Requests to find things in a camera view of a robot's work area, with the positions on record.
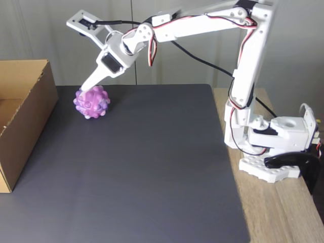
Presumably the purple bumpy ball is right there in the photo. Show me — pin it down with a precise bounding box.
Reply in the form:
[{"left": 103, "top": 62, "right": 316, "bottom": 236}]
[{"left": 73, "top": 85, "right": 111, "bottom": 120}]

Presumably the brown cardboard box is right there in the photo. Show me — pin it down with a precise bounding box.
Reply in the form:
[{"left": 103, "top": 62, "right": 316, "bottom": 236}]
[{"left": 0, "top": 59, "right": 59, "bottom": 194}]

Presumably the dark grey mat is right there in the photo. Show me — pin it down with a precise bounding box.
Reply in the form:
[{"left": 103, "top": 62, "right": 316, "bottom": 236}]
[{"left": 0, "top": 84, "right": 251, "bottom": 243}]

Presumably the black table clamp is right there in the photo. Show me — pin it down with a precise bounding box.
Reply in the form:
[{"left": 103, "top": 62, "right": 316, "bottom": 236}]
[{"left": 264, "top": 151, "right": 322, "bottom": 195}]

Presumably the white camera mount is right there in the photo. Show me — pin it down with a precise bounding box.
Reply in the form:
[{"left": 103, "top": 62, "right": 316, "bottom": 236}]
[{"left": 66, "top": 9, "right": 114, "bottom": 50}]

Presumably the black camera cable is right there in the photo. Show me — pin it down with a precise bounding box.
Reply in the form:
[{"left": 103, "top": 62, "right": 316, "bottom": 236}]
[{"left": 93, "top": 19, "right": 278, "bottom": 119}]

